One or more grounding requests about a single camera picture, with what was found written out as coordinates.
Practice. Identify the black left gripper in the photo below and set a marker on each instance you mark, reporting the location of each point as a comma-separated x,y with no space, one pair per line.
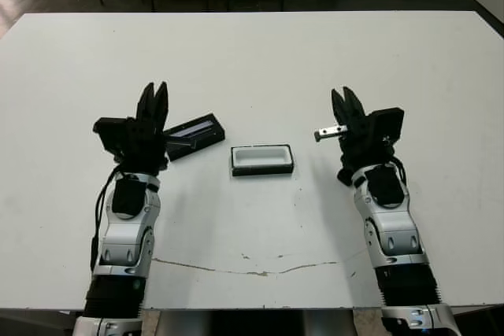
143,151

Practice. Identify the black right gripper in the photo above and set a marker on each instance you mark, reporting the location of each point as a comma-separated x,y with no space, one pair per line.
362,147

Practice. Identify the black printed box lid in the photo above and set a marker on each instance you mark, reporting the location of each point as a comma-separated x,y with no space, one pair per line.
204,131

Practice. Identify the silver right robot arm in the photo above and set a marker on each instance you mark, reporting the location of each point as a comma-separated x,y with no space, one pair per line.
397,230

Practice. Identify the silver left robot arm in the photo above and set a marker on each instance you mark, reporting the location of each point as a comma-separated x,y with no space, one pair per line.
122,233

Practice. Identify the black box base white insert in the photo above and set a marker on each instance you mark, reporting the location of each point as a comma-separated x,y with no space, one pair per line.
262,155

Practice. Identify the dark robot torso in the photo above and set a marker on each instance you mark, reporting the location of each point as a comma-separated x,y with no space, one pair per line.
256,324

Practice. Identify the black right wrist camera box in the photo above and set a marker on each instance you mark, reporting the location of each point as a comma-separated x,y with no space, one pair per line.
388,123

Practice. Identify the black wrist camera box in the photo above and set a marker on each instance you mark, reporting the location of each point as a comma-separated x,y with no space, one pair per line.
388,123
112,133

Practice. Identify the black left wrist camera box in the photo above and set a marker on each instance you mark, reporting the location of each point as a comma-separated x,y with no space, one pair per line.
112,133

